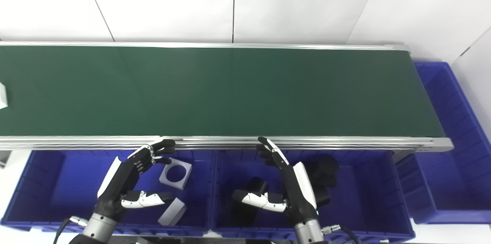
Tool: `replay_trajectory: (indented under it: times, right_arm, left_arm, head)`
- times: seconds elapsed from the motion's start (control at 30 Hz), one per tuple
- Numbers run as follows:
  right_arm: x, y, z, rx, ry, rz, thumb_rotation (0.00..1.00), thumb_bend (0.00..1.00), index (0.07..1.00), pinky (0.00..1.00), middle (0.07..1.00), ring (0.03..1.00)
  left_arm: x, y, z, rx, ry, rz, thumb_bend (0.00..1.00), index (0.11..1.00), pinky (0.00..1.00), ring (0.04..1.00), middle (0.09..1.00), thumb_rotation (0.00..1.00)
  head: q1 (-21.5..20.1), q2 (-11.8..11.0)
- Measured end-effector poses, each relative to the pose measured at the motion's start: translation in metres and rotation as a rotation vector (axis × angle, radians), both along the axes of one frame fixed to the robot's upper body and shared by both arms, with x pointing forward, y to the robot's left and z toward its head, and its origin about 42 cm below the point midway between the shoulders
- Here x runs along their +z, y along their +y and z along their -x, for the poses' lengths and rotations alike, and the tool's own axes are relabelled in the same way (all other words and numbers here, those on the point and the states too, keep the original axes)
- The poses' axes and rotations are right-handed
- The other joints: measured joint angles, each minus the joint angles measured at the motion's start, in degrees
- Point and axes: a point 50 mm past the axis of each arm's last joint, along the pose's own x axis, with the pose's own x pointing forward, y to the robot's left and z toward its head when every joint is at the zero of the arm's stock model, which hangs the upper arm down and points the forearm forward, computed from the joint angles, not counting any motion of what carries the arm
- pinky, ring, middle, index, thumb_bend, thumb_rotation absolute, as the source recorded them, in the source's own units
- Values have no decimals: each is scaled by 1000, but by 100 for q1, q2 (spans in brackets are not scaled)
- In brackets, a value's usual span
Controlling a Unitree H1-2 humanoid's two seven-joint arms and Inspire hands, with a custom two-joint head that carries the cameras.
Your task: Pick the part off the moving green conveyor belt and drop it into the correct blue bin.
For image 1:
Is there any black block part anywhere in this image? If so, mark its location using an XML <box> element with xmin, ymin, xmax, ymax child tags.
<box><xmin>307</xmin><ymin>155</ymin><xmax>340</xmax><ymax>208</ymax></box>

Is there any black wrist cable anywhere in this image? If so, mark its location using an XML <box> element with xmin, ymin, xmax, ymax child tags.
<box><xmin>53</xmin><ymin>216</ymin><xmax>89</xmax><ymax>244</ymax></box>
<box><xmin>321</xmin><ymin>224</ymin><xmax>361</xmax><ymax>244</ymax></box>

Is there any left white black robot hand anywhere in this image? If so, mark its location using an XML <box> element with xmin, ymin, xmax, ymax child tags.
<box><xmin>93</xmin><ymin>139</ymin><xmax>176</xmax><ymax>222</ymax></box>

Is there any white block part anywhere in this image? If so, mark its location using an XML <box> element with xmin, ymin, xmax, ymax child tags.
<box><xmin>157</xmin><ymin>197</ymin><xmax>187</xmax><ymax>226</ymax></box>

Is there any blue plastic bin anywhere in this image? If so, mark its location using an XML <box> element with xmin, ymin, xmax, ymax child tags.
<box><xmin>395</xmin><ymin>62</ymin><xmax>491</xmax><ymax>224</ymax></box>
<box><xmin>0</xmin><ymin>150</ymin><xmax>215</xmax><ymax>237</ymax></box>
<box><xmin>212</xmin><ymin>150</ymin><xmax>416</xmax><ymax>243</ymax></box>

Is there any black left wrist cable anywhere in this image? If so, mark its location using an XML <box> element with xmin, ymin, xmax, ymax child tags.
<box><xmin>53</xmin><ymin>216</ymin><xmax>89</xmax><ymax>244</ymax></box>

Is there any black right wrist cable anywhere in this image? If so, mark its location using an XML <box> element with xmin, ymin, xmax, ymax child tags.
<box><xmin>321</xmin><ymin>224</ymin><xmax>361</xmax><ymax>244</ymax></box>

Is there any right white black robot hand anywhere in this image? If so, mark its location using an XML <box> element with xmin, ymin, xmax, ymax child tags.
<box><xmin>232</xmin><ymin>136</ymin><xmax>320</xmax><ymax>228</ymax></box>

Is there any green conveyor belt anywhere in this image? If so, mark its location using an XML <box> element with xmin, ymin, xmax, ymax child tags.
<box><xmin>0</xmin><ymin>46</ymin><xmax>446</xmax><ymax>138</ymax></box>
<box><xmin>0</xmin><ymin>41</ymin><xmax>454</xmax><ymax>168</ymax></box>

